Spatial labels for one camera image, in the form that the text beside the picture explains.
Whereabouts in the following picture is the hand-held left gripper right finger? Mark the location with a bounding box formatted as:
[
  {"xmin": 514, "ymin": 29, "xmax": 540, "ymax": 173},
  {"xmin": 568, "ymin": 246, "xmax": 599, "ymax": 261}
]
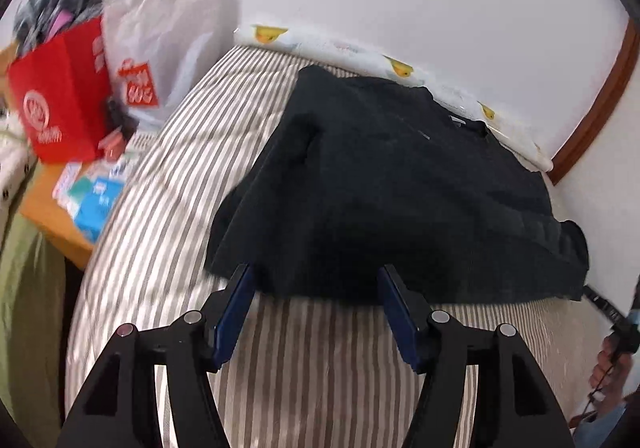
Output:
[{"xmin": 377, "ymin": 265, "xmax": 576, "ymax": 448}]

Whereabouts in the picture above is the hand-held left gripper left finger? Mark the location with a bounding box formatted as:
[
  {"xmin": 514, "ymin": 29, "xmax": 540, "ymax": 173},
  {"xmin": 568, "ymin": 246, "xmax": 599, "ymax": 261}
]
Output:
[{"xmin": 57, "ymin": 264, "xmax": 257, "ymax": 448}]

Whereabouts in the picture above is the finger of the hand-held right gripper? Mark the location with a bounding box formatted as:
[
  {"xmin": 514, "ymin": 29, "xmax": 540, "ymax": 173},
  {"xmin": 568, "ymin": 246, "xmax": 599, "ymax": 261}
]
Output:
[{"xmin": 582, "ymin": 285, "xmax": 626, "ymax": 327}]

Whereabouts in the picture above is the black sweatshirt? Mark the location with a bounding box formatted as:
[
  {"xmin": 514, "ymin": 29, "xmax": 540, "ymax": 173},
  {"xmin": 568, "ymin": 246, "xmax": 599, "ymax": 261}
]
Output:
[{"xmin": 204, "ymin": 65, "xmax": 591, "ymax": 305}]

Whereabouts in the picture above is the person's right forearm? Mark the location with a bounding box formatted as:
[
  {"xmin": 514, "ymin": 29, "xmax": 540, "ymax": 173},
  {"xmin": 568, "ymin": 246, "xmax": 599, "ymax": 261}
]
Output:
[{"xmin": 574, "ymin": 393, "xmax": 640, "ymax": 448}]

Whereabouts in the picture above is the person's right hand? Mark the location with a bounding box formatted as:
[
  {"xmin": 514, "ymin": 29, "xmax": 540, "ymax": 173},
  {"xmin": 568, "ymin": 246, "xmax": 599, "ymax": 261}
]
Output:
[{"xmin": 590, "ymin": 337, "xmax": 632, "ymax": 412}]

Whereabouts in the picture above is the grey striped blanket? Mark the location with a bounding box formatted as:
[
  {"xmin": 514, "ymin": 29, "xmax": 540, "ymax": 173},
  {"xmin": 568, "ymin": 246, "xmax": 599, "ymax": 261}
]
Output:
[{"xmin": 65, "ymin": 45, "xmax": 616, "ymax": 448}]

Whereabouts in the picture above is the blue packet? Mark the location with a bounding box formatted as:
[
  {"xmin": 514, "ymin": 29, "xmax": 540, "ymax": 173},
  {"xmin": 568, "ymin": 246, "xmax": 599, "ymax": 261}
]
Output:
[{"xmin": 72, "ymin": 175, "xmax": 127, "ymax": 243}]

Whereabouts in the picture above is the green bed sheet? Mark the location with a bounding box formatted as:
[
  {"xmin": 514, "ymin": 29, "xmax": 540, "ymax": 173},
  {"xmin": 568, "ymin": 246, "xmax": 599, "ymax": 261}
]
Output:
[{"xmin": 0, "ymin": 213, "xmax": 68, "ymax": 429}]

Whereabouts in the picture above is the small red box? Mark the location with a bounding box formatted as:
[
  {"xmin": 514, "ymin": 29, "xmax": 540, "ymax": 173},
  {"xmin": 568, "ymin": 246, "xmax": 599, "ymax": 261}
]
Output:
[{"xmin": 97, "ymin": 128, "xmax": 127, "ymax": 162}]

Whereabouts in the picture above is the wooden nightstand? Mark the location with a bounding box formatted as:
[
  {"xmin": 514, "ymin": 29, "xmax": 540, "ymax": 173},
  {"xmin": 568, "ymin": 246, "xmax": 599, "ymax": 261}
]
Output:
[{"xmin": 20, "ymin": 128, "xmax": 151, "ymax": 271}]

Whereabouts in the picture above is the pink and white packet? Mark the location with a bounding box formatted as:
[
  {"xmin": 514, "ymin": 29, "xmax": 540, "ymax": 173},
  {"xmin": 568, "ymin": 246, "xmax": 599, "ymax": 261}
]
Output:
[{"xmin": 52, "ymin": 160, "xmax": 85, "ymax": 205}]

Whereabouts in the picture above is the white flower-print quilt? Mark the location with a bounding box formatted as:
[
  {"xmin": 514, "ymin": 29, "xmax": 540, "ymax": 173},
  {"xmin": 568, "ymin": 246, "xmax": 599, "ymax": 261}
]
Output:
[{"xmin": 0, "ymin": 118, "xmax": 40, "ymax": 229}]

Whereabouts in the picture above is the red paper bag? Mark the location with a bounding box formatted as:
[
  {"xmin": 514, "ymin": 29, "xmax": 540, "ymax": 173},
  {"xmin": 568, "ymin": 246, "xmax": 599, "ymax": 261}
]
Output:
[{"xmin": 7, "ymin": 18, "xmax": 113, "ymax": 165}]

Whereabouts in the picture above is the duck-print white cloth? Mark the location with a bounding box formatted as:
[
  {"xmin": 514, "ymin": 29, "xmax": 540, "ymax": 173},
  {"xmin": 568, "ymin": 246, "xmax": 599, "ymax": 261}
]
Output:
[{"xmin": 234, "ymin": 22, "xmax": 553, "ymax": 173}]

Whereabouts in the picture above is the white plastic bag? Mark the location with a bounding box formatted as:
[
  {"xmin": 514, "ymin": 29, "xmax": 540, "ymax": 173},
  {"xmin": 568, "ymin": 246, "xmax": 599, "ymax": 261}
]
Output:
[{"xmin": 102, "ymin": 0, "xmax": 242, "ymax": 121}]

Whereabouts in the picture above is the wooden bed headboard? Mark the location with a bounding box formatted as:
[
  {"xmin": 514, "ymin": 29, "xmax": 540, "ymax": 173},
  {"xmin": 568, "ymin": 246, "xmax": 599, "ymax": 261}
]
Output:
[{"xmin": 0, "ymin": 44, "xmax": 23, "ymax": 73}]

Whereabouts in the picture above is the grey plaid cloth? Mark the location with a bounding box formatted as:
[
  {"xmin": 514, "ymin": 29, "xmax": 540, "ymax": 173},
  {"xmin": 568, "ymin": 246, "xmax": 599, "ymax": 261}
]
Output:
[{"xmin": 12, "ymin": 0, "xmax": 104, "ymax": 53}]

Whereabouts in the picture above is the black wrist cord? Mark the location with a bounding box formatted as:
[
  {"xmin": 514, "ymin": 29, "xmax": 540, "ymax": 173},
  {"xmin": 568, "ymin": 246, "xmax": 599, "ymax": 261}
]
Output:
[{"xmin": 580, "ymin": 328, "xmax": 618, "ymax": 426}]

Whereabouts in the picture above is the brown wooden door frame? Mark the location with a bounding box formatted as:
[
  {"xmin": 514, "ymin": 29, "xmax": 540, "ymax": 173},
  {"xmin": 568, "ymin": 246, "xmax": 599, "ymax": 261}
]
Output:
[{"xmin": 547, "ymin": 18, "xmax": 640, "ymax": 186}]

